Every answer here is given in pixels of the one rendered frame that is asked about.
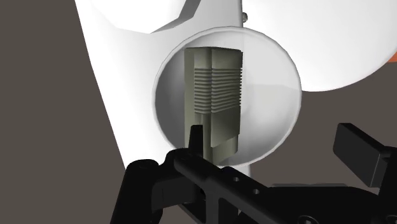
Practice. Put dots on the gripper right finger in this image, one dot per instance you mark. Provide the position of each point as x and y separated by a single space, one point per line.
359 152

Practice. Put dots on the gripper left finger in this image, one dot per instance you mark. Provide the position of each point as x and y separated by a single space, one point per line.
217 183

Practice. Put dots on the grey ribbed block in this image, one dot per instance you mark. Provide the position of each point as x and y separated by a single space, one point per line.
223 93

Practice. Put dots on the white round bowl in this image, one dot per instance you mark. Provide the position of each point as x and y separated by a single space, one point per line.
268 108

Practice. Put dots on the orange object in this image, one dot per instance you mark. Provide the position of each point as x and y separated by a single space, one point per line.
394 57

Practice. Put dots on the white toilet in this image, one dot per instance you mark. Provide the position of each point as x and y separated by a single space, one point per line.
124 77

